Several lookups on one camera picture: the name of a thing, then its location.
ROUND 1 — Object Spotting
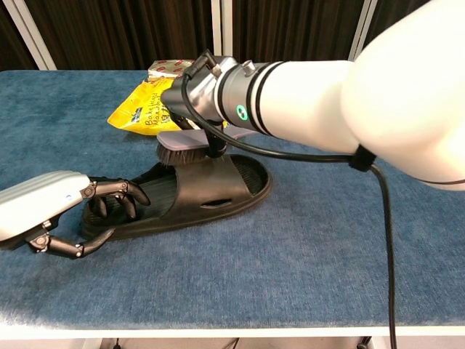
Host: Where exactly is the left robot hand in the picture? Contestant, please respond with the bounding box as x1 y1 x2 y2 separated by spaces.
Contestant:
0 170 152 261

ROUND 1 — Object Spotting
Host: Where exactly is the blue felt table cloth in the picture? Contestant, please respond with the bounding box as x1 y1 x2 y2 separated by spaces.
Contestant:
0 68 465 321

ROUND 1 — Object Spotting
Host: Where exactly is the white frame post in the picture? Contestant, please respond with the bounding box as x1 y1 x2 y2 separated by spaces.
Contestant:
211 0 234 59
2 0 57 71
346 0 379 63

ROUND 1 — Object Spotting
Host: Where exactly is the dark pleated curtain panel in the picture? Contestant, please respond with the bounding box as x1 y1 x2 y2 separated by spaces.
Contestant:
24 0 215 71
232 0 365 65
373 0 434 39
0 0 37 73

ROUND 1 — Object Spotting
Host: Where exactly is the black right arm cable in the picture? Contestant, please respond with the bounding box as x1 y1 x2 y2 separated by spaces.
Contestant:
181 48 397 349

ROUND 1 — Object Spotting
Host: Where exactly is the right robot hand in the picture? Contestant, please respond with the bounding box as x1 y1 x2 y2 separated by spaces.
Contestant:
161 55 241 160

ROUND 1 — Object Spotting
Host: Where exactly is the yellow marshmallow bag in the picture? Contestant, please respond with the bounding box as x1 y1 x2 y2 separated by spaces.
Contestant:
106 78 185 137

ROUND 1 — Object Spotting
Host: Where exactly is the dark brown rubber slipper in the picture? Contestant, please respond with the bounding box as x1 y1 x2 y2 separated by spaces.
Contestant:
79 153 274 241

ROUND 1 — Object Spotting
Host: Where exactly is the silver red-print packet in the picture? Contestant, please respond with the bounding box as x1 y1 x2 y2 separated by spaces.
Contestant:
147 59 199 83

